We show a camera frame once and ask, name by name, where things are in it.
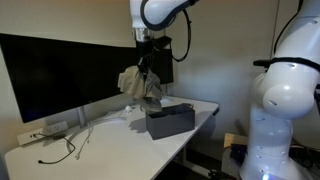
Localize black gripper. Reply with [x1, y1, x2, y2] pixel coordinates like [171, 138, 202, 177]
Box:
[135, 40, 157, 80]

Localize tan cloth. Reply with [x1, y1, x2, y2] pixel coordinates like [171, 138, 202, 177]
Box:
[117, 64, 165, 114]

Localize dark grey box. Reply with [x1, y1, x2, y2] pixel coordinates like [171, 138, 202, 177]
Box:
[144, 102, 197, 141]

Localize wooden box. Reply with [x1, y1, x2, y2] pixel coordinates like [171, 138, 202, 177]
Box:
[222, 132, 250, 150]

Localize black floor box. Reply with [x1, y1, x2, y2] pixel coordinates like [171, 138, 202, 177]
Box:
[229, 143, 248, 165]

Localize silver stand of smaller monitor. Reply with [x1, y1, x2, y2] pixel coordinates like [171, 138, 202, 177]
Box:
[159, 96, 175, 106]

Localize large black monitor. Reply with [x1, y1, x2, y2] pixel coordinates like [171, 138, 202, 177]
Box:
[0, 32, 126, 124]

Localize white table leg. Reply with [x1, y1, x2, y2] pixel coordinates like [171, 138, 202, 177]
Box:
[180, 145, 214, 178]

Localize white power strip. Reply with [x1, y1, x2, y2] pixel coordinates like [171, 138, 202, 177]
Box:
[16, 120, 70, 147]

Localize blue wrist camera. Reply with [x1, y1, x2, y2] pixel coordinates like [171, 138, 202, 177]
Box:
[152, 35, 173, 52]

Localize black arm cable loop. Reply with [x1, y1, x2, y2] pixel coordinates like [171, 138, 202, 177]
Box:
[170, 7, 193, 64]

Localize black and white cables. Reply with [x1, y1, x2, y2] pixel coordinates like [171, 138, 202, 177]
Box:
[64, 105, 128, 145]

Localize white cable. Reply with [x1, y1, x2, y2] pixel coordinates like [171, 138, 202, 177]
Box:
[74, 121, 95, 161]

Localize black cable with plug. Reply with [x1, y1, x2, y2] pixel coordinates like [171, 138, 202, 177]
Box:
[31, 132, 77, 165]

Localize black stereo camera on stand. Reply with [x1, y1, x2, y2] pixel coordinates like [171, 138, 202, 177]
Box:
[252, 58, 273, 70]

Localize black cable strap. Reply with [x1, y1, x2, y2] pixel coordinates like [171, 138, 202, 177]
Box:
[269, 56, 320, 73]

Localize black robot base cable bundle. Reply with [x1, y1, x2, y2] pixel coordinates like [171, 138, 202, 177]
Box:
[312, 83, 320, 116]

